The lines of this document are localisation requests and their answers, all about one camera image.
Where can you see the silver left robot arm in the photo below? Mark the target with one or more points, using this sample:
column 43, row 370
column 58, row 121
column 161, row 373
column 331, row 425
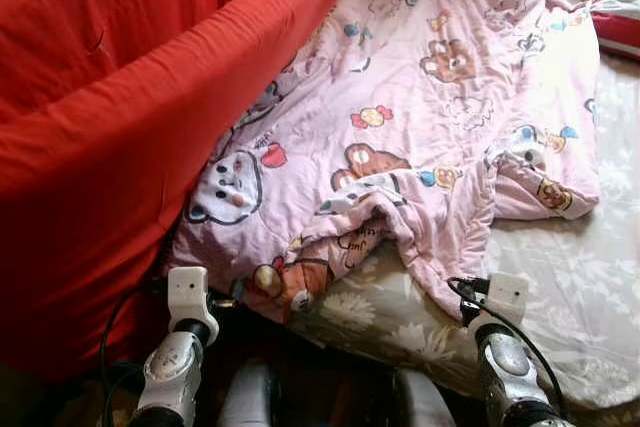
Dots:
column 170, row 377

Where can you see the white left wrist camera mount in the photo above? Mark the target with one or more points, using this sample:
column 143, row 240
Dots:
column 190, row 292

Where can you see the beige floral bed sheet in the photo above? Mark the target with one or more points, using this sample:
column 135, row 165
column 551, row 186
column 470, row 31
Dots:
column 590, row 287

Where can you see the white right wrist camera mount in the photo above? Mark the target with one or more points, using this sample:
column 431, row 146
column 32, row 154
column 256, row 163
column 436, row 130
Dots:
column 508, row 295

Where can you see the silver right robot leg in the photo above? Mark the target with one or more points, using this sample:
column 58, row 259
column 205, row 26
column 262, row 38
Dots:
column 425, row 402

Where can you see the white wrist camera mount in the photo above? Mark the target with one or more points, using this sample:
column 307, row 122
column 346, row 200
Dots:
column 508, row 295
column 190, row 292

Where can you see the red white blue bolster pillow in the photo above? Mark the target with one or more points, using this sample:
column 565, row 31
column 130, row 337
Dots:
column 620, row 17

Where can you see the silver left robot leg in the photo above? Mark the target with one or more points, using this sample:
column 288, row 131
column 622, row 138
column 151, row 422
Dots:
column 248, row 397

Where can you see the pink cartoon print quilt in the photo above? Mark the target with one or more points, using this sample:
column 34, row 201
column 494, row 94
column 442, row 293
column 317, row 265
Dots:
column 430, row 97

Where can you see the silver robot leg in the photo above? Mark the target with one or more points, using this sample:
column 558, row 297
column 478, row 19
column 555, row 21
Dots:
column 425, row 402
column 248, row 397

